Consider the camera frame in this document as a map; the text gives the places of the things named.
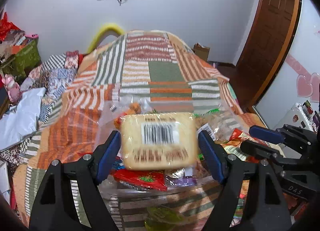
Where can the red biscuit snack bag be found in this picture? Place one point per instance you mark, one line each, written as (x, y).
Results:
(235, 140)

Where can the clear bag twisted crisps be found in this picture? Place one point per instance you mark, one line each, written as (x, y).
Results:
(220, 125)

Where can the yellow curved headboard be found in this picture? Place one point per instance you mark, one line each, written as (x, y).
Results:
(106, 30)

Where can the checkered patterned pillow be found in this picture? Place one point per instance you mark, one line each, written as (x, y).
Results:
(55, 75)

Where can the clear plastic storage bin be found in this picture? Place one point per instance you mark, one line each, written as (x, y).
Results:
(110, 110)

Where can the pink heart wall sticker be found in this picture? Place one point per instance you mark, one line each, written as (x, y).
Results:
(307, 84)

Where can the green jelly cup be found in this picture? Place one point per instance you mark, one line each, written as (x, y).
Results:
(163, 218)

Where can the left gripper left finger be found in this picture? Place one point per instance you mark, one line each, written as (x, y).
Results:
(68, 197)

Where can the white cloth on bed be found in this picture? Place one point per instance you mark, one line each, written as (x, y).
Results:
(22, 122)

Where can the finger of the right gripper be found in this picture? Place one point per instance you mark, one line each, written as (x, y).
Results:
(267, 135)
(264, 154)

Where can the green storage box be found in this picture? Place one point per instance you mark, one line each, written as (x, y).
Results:
(24, 61)

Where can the brown cardboard box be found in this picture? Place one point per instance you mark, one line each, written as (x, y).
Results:
(201, 51)

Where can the patchwork quilt bedspread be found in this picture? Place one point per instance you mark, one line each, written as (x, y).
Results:
(155, 65)

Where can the white appliance with stickers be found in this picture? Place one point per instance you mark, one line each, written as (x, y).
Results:
(302, 116)

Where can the red foil chips bag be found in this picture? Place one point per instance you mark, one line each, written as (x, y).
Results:
(142, 179)

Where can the pink plush toy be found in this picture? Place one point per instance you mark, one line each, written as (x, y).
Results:
(12, 88)

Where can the red plastic bag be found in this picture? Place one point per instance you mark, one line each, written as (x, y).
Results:
(6, 27)

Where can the wooden door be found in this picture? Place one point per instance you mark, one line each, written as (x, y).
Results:
(268, 40)

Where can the orange fried snack bag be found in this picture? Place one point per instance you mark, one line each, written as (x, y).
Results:
(134, 108)

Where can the square biscuit pack with barcode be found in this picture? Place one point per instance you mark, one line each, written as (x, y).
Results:
(158, 141)

